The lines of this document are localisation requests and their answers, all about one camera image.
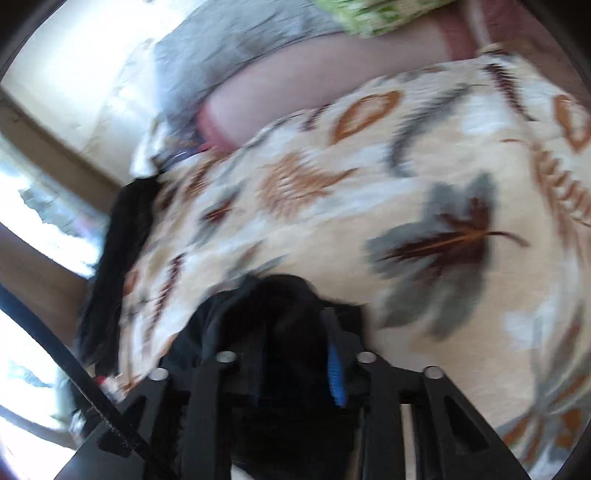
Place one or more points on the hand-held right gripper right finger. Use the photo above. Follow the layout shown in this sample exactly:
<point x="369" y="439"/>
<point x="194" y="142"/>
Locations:
<point x="334" y="374"/>

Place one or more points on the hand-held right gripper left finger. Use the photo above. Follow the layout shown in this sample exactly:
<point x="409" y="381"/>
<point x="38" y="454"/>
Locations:
<point x="212" y="392"/>

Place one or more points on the black pants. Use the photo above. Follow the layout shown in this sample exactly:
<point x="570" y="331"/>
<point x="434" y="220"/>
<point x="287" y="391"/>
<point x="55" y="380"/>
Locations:
<point x="277" y="323"/>

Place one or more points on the black jacket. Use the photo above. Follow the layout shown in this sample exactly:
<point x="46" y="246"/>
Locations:
<point x="120" y="258"/>

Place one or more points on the leaf print blanket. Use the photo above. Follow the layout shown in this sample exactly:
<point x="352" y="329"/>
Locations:
<point x="415" y="161"/>

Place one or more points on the window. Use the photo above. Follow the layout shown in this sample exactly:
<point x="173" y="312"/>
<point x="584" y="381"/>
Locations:
<point x="41" y="207"/>

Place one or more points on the pink sofa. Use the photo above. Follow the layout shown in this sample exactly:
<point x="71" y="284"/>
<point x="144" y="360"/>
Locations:
<point x="300" y="83"/>

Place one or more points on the grey quilted cloth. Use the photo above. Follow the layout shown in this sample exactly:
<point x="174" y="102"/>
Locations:
<point x="221" y="50"/>

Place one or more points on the green patterned cloth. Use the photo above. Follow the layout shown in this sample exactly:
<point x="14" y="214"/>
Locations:
<point x="369" y="18"/>

